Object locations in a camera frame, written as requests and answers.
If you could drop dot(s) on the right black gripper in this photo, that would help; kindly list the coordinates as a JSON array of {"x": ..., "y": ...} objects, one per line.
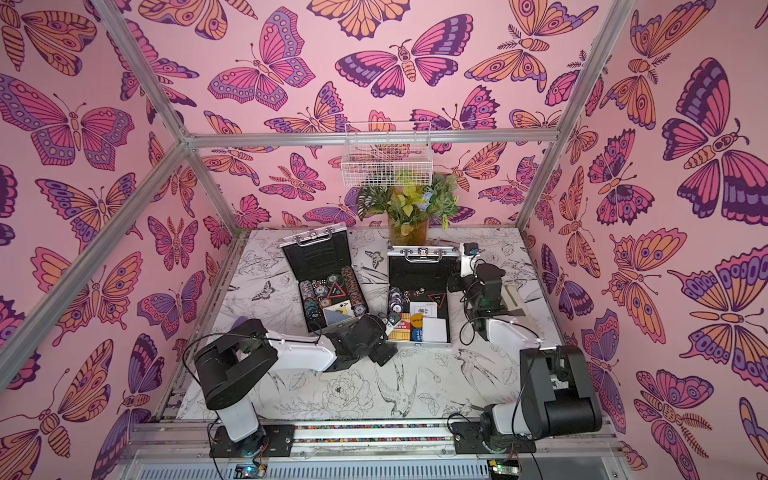
[{"x": 473, "y": 268}]

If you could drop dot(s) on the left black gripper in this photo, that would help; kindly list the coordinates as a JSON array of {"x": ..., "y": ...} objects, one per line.
[{"x": 384, "y": 354}]

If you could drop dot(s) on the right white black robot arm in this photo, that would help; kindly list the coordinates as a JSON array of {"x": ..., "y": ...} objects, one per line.
[{"x": 556, "y": 397}]

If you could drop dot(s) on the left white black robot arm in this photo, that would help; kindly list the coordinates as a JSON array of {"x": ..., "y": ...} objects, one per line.
[{"x": 230, "y": 366}]

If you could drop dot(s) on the black orange chip stack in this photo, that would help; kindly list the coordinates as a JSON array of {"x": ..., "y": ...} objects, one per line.
[{"x": 354, "y": 291}]

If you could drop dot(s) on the yellow blue card deck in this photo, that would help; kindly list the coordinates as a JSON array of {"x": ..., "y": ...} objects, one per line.
[{"x": 338, "y": 312}]

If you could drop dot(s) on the orange playing card box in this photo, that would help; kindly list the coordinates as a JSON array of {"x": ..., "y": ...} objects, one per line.
[{"x": 402, "y": 331}]

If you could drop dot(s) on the white grey work glove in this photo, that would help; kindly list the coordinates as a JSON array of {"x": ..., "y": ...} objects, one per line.
[{"x": 513, "y": 302}]

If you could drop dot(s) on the white card box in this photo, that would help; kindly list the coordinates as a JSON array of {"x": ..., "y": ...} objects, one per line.
[{"x": 435, "y": 330}]

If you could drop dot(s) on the potted green plant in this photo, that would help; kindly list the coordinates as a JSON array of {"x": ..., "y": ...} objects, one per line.
[{"x": 410, "y": 207}]

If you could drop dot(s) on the purple egg-shaped object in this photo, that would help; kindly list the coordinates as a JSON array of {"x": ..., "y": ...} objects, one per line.
[{"x": 242, "y": 326}]

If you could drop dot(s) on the white wire basket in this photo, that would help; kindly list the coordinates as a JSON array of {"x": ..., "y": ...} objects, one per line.
[{"x": 387, "y": 154}]

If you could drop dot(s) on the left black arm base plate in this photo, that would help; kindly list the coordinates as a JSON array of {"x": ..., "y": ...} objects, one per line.
[{"x": 252, "y": 441}]

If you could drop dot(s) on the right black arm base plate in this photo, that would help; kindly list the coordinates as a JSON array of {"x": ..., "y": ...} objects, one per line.
[{"x": 471, "y": 437}]

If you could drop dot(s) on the aluminium front rail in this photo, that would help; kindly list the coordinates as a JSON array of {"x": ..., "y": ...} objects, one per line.
[{"x": 305, "y": 439}]

